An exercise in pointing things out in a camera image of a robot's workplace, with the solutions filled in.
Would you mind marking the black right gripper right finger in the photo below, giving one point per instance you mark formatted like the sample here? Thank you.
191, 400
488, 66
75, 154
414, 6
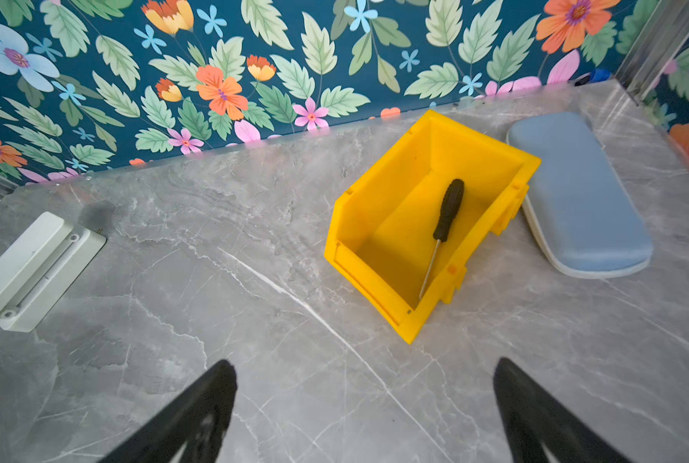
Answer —
537, 425

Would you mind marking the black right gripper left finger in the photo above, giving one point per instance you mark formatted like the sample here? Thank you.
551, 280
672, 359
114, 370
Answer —
191, 428

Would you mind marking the black handled screwdriver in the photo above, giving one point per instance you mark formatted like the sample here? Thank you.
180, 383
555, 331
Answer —
449, 209

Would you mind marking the yellow plastic bin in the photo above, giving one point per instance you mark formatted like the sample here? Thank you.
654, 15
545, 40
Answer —
381, 233

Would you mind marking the light blue glasses case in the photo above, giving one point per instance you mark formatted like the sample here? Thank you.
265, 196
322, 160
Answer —
581, 216

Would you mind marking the white plastic box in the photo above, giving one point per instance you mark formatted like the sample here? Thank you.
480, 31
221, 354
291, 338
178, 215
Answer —
39, 267

